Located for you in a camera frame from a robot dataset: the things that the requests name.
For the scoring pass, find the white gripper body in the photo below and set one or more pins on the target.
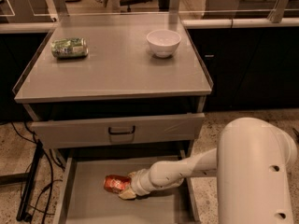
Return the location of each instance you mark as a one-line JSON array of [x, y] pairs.
[[139, 183]]

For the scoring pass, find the red coke can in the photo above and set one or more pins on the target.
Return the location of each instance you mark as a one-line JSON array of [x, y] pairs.
[[116, 183]]

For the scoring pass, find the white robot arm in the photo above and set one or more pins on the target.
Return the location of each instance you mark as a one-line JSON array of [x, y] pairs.
[[251, 162]]

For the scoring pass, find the open grey middle drawer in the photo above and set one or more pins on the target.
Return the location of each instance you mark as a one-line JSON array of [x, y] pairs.
[[83, 199]]

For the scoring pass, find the grey top drawer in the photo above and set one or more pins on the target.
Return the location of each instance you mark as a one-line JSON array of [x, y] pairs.
[[94, 132]]

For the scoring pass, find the grey cabinet with counter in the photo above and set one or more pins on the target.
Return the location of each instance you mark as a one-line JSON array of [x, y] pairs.
[[120, 77]]

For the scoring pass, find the green soda can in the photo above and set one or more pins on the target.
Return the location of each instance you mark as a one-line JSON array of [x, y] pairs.
[[66, 48]]

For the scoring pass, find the black metal floor bar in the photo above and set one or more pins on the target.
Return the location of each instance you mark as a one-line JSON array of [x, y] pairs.
[[27, 178]]

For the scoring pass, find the white ceramic bowl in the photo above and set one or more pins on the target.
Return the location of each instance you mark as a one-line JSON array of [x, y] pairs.
[[163, 43]]

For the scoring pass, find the black drawer handle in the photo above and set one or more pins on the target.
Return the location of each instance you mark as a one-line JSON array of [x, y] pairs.
[[121, 130]]

